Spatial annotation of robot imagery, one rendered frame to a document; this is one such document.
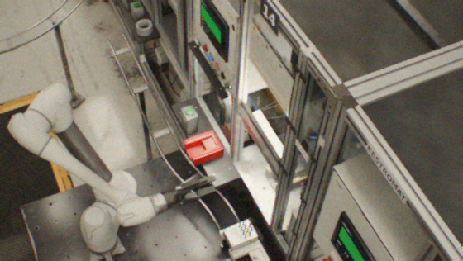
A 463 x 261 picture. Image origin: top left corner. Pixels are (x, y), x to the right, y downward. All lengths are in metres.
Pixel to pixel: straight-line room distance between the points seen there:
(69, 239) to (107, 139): 1.31
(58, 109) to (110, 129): 1.73
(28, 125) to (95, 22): 2.64
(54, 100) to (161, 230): 0.89
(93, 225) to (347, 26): 1.44
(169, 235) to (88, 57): 2.13
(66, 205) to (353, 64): 1.79
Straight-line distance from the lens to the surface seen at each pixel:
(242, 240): 2.63
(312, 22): 1.92
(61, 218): 3.05
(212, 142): 2.88
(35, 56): 4.80
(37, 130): 2.42
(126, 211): 2.44
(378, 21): 1.98
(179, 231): 2.93
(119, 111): 4.27
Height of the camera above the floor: 3.28
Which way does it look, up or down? 53 degrees down
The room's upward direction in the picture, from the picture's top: 3 degrees clockwise
